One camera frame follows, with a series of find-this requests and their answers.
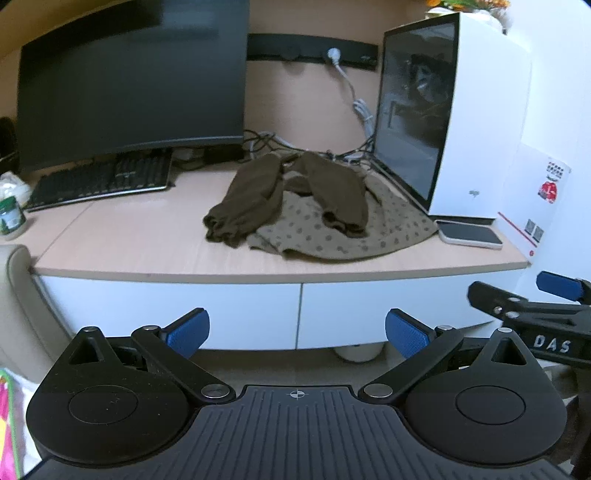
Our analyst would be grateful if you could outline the white computer case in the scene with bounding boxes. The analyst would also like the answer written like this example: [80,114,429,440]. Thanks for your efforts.
[372,11,534,220]

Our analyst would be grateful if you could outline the black keyboard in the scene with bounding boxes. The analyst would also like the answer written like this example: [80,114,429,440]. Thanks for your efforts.
[23,150,177,213]

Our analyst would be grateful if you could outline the black wall power strip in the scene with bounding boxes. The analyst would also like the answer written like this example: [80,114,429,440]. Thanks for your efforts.
[247,33,380,73]

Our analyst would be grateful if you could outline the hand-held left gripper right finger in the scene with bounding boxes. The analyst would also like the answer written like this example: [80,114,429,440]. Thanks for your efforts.
[359,309,536,405]

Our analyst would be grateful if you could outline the white desk drawer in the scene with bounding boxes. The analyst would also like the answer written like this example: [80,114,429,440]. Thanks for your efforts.
[39,274,304,352]
[297,279,528,350]

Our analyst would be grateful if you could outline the green lid jar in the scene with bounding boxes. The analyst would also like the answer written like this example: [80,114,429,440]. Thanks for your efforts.
[0,196,28,241]

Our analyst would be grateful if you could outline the beige dotted garment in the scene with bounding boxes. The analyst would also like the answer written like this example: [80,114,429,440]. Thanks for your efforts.
[247,172,439,262]

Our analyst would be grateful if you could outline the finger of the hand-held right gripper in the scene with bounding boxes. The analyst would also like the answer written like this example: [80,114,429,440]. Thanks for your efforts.
[467,280,591,326]
[536,271,591,306]

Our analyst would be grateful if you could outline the white plug and cable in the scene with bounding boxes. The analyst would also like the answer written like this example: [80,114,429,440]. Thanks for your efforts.
[327,47,377,139]

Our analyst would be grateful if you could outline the white printed leaflet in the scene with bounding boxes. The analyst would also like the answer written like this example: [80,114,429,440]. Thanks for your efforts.
[496,143,574,269]

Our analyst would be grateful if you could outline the colourful patterned cloth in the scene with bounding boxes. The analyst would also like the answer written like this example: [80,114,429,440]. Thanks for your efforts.
[0,368,25,480]

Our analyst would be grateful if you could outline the white crumpled bag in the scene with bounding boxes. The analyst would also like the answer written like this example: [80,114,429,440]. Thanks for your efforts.
[0,172,34,205]

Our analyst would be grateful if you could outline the smartphone with white case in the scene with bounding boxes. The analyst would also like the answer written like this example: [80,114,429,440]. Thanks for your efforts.
[435,220,504,250]

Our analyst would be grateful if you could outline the beige chair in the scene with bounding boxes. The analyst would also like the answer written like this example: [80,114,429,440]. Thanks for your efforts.
[0,244,71,385]

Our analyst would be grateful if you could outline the black curved monitor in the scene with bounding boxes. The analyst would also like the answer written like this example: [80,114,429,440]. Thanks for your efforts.
[16,0,250,175]

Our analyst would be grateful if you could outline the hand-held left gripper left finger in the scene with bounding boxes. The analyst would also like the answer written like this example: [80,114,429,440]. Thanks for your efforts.
[69,308,236,406]

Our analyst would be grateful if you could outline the brown knit garment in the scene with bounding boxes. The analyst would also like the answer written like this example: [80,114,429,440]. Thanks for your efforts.
[203,152,370,248]

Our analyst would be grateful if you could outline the orange flower bouquet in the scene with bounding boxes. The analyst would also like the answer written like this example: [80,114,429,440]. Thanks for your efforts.
[425,0,511,20]

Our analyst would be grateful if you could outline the white round desk foot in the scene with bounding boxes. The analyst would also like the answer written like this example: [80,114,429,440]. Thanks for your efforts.
[334,344,384,362]

